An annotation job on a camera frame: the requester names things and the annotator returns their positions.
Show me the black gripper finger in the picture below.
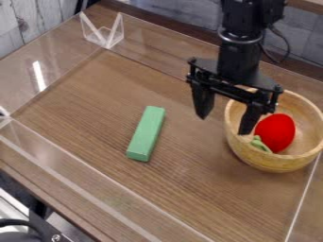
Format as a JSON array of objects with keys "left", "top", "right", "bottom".
[
  {"left": 239, "top": 102, "right": 264, "bottom": 135},
  {"left": 190, "top": 83, "right": 215, "bottom": 119}
]

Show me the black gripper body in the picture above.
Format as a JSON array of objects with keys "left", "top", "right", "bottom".
[{"left": 186, "top": 57, "right": 284, "bottom": 113}]

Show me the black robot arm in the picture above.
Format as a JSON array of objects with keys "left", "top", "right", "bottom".
[{"left": 186, "top": 0, "right": 287, "bottom": 135}]

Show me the light wooden bowl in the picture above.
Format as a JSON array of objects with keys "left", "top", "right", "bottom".
[{"left": 224, "top": 90, "right": 323, "bottom": 173}]

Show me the red plush strawberry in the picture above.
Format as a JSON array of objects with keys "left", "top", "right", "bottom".
[{"left": 251, "top": 113, "right": 295, "bottom": 153}]

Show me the green rectangular block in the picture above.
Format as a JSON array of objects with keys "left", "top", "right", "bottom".
[{"left": 126, "top": 106, "right": 165, "bottom": 162}]

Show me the black clamp under table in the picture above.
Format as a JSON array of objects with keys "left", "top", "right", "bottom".
[{"left": 0, "top": 209, "right": 64, "bottom": 242}]

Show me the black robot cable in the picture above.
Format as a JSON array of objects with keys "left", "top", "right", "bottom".
[{"left": 259, "top": 25, "right": 292, "bottom": 66}]

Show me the clear acrylic corner bracket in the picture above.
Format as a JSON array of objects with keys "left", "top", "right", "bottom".
[{"left": 80, "top": 12, "right": 124, "bottom": 49}]

